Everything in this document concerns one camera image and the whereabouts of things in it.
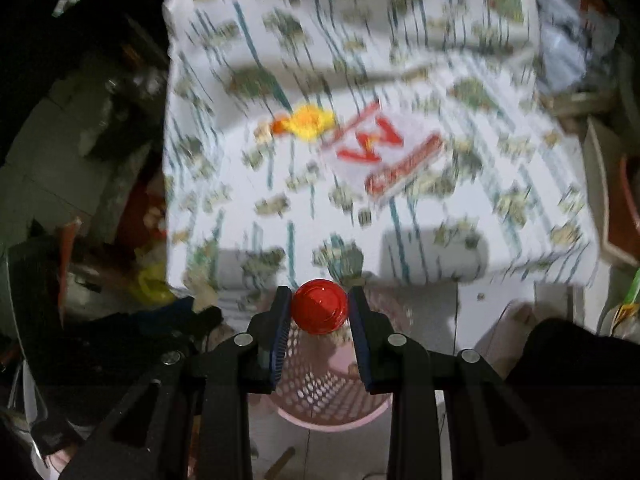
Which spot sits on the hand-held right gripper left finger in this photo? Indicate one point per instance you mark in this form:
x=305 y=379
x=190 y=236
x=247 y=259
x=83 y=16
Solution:
x=280 y=340

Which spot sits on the yellow plastic bag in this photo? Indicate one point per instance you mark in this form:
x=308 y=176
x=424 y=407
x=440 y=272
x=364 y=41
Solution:
x=150 y=282

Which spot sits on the yellow candy wrapper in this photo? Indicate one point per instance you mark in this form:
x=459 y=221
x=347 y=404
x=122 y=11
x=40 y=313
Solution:
x=310 y=120

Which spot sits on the animal print white cloth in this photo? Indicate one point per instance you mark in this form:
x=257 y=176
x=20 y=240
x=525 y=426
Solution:
x=280 y=35

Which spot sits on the green packet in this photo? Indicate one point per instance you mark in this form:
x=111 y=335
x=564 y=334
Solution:
x=632 y=292

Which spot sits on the red and white snack packet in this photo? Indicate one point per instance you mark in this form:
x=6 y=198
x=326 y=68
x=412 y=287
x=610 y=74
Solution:
x=380 y=150

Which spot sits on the red plastic bucket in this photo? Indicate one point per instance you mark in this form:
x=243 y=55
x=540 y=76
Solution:
x=145 y=210

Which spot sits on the red bottle cap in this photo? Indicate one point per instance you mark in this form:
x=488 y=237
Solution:
x=320 y=305

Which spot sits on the person's foot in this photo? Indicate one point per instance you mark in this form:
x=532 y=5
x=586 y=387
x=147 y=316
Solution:
x=517 y=319

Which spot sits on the person's dark clothing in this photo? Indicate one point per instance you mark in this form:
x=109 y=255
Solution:
x=565 y=375

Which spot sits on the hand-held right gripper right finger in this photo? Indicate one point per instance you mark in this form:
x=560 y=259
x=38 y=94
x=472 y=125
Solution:
x=361 y=340

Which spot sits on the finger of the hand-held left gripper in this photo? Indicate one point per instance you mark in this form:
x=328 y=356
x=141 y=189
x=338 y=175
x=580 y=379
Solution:
x=167 y=315

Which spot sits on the small wooden stick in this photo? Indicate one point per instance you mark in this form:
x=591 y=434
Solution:
x=280 y=461

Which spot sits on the blue and white plastic bag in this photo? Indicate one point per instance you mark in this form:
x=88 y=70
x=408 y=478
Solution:
x=570 y=35

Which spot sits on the orange plastic bucket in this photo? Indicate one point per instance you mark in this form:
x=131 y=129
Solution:
x=631 y=200

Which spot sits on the pink plastic mesh basket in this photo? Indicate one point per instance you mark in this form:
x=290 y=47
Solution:
x=325 y=390

